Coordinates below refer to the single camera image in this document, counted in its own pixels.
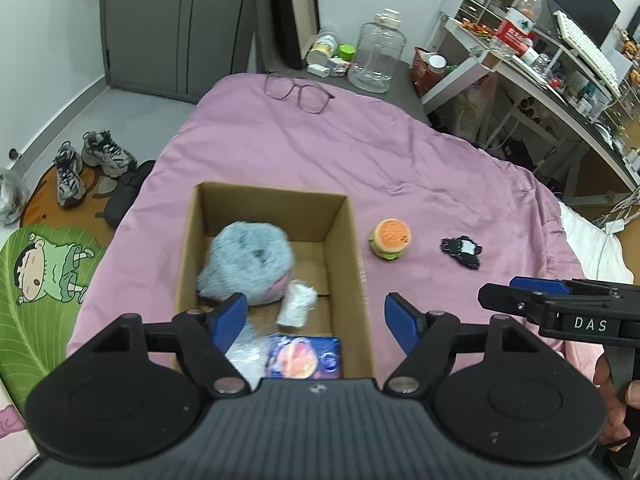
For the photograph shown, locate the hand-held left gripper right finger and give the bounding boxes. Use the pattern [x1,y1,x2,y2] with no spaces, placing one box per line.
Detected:
[382,292,566,400]

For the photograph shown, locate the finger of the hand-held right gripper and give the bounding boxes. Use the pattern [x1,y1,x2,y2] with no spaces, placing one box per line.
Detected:
[510,276,640,296]
[477,284,553,322]

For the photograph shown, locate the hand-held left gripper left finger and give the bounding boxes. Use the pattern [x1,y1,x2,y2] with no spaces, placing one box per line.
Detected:
[65,292,252,400]

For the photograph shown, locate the cardboard box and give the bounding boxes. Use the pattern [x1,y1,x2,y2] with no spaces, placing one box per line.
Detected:
[172,181,378,381]

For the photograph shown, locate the clear plastic bag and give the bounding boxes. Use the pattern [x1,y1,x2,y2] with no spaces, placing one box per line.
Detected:
[225,322,273,391]

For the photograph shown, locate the grey-blue fluffy plush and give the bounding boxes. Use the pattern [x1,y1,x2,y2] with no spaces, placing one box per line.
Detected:
[196,221,293,306]

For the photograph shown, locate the black fabric patch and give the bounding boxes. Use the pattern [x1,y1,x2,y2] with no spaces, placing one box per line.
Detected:
[439,236,483,271]

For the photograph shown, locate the blue printed packet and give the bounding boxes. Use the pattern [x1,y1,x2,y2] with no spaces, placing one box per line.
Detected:
[262,335,342,380]

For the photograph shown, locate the burger plush toy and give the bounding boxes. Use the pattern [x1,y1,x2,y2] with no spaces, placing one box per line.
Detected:
[369,218,412,262]

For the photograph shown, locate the person's right hand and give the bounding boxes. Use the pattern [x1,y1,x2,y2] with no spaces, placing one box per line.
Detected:
[594,355,640,449]

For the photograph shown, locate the white bedsheet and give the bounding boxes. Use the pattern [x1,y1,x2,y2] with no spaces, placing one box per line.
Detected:
[557,202,636,286]

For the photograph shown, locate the pink blanket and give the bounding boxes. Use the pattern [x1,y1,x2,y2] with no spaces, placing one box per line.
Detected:
[65,72,608,391]

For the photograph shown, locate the white desk with black top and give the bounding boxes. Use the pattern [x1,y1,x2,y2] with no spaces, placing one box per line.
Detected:
[422,17,640,206]

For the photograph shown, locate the beige tote bag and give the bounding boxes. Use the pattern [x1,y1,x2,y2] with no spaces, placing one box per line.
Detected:
[452,77,501,148]

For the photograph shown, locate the green cartoon rug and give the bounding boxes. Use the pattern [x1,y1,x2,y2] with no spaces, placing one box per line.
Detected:
[0,225,108,411]

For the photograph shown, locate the grey sneaker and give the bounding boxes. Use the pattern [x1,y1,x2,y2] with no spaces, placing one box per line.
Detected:
[81,130,137,177]
[54,141,86,209]

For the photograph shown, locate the orange floor mat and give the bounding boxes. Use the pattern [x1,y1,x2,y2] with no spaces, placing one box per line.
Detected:
[20,160,158,233]

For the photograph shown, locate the eyeglasses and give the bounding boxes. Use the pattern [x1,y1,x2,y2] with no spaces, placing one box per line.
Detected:
[264,72,335,115]

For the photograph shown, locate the white keyboard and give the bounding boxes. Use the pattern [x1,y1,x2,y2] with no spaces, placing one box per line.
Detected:
[554,10,621,98]

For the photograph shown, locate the red bag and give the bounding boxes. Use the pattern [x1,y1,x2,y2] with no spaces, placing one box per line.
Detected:
[411,46,448,97]

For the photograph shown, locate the pink cartoon cushion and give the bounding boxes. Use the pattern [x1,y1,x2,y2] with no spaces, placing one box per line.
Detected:
[0,385,38,466]

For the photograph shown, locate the grey plastic bag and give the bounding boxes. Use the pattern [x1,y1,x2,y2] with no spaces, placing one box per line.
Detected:
[0,170,31,226]

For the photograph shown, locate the red label water bottle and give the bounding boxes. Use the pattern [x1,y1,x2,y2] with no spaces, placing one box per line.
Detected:
[492,0,543,58]

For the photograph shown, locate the clear plastic water jug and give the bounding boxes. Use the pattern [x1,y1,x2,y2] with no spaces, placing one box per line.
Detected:
[347,8,405,93]

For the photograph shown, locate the white tin can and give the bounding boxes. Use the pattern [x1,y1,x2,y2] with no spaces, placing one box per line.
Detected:
[306,31,337,67]

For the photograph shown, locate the grey door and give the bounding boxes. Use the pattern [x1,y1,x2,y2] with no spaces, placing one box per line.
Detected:
[99,0,261,106]

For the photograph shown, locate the tall black-framed carton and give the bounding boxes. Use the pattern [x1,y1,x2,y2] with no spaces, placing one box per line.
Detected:
[267,0,321,71]

